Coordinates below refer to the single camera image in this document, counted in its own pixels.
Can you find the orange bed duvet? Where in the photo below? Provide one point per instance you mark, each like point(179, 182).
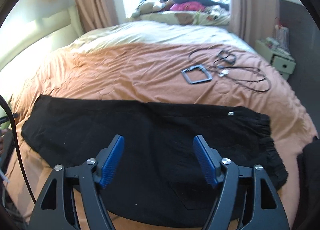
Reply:
point(143, 61)

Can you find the pile of plush toys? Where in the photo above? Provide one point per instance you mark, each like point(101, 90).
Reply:
point(183, 12)

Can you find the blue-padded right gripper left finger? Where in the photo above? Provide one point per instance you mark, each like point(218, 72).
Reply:
point(55, 207)

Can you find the pink curtain right of window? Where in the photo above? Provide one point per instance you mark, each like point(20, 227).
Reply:
point(253, 20)

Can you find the cream padded headboard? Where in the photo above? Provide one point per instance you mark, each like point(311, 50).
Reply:
point(18, 37)

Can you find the grey square frame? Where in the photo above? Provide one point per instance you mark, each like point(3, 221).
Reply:
point(196, 74)

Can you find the folded black garment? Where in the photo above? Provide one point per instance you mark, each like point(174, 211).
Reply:
point(308, 165)

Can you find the black pants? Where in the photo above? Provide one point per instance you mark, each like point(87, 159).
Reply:
point(159, 180)

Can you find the white bedside drawer cabinet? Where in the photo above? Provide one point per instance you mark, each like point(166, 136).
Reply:
point(277, 57)

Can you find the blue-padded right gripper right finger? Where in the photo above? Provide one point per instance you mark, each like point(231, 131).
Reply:
point(262, 205)

